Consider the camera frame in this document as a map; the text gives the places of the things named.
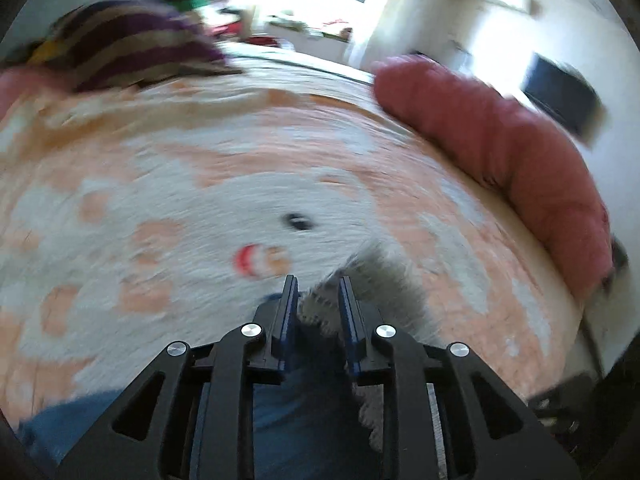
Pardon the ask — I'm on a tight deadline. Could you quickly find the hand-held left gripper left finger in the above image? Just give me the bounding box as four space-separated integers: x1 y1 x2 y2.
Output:
55 274 301 480

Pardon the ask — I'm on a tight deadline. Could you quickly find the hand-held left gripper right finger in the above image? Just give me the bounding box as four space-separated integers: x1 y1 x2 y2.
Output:
337 275 583 480

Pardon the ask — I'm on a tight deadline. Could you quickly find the blue denim pants lace trim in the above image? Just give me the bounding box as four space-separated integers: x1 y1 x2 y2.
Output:
19 240 443 480

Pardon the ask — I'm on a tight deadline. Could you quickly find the orange white fleece blanket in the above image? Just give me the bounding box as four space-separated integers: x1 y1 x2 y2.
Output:
0 45 586 426

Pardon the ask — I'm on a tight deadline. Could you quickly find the rolled pink quilt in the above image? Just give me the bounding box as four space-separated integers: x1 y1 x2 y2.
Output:
372 55 616 301

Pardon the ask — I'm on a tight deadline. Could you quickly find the pile of clothes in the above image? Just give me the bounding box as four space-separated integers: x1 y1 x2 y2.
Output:
152 0 353 48

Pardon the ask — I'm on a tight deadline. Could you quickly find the white curtain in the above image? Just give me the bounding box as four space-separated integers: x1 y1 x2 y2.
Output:
347 0 451 73

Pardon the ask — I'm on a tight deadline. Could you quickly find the dark monitor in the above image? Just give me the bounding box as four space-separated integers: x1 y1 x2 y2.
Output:
522 52 610 143

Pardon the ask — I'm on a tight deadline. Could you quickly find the purple striped pillow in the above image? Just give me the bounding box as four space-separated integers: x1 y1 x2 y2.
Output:
30 0 243 93

